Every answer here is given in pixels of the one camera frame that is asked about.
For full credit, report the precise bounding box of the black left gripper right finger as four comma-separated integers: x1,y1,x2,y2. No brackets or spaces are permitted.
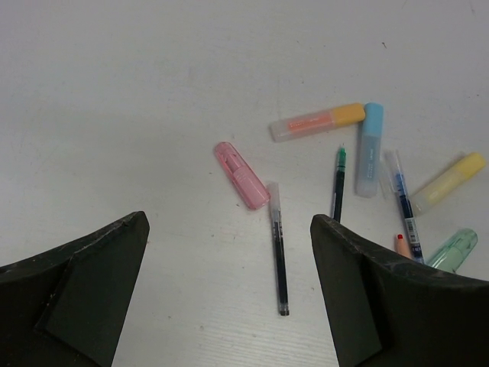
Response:
310,214,488,366

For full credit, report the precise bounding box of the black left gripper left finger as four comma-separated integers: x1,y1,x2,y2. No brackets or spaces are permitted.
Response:
1,211,149,366

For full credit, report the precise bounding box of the black gel pen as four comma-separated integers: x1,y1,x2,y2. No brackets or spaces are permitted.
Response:
267,182,290,317

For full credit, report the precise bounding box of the blue gel pen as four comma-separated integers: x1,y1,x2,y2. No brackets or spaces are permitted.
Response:
384,150,425,264

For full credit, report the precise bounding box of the green gel pen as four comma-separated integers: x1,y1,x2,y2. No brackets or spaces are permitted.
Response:
332,145,346,222

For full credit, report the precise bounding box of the green correction tape case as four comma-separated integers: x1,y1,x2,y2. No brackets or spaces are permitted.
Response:
426,229,478,274

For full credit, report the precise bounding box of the yellow highlighter marker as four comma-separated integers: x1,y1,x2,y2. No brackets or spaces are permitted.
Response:
410,152,486,216

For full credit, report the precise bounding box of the blue highlighter marker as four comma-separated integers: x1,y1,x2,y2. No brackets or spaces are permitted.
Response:
355,102,384,198

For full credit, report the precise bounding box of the pink correction tape case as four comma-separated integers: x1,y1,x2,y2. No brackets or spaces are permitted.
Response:
214,141,270,210

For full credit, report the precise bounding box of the orange highlighter marker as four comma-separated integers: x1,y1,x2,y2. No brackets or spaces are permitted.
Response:
269,102,366,142

